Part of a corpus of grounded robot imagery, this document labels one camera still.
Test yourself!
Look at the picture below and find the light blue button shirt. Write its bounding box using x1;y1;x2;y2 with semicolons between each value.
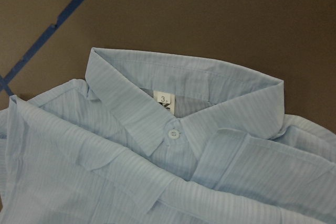
1;48;335;223

